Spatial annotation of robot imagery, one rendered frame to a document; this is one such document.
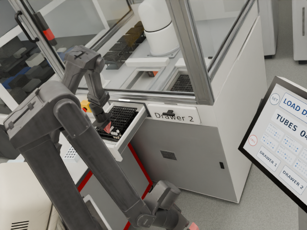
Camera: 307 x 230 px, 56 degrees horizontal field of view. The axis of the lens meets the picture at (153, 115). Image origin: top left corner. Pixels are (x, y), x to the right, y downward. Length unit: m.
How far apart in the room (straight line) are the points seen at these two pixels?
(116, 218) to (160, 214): 1.22
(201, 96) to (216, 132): 0.25
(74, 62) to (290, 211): 1.64
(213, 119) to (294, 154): 0.56
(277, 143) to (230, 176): 0.81
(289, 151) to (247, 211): 1.15
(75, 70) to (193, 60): 0.53
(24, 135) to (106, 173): 0.20
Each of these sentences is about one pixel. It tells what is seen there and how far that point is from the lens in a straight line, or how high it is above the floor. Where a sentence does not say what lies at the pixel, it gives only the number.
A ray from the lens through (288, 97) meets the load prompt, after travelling 1.04.
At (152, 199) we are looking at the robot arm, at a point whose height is 1.21.
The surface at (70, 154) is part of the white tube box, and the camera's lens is 1.78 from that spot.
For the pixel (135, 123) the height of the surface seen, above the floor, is 0.87.
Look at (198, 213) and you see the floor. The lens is 2.16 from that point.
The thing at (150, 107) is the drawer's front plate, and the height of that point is 0.91.
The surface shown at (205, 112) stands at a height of 0.90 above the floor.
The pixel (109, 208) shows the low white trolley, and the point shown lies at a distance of 1.94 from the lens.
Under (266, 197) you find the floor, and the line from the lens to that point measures 2.16.
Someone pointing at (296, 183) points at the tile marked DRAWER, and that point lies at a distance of 1.01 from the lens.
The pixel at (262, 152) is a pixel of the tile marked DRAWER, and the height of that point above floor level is 1.01.
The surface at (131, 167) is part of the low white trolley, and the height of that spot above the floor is 0.42.
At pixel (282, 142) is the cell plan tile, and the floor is 1.06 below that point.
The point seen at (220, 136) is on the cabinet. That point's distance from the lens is 1.55.
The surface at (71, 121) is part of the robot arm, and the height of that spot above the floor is 1.58.
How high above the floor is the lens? 1.84
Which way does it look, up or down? 38 degrees down
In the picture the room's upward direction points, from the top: 24 degrees counter-clockwise
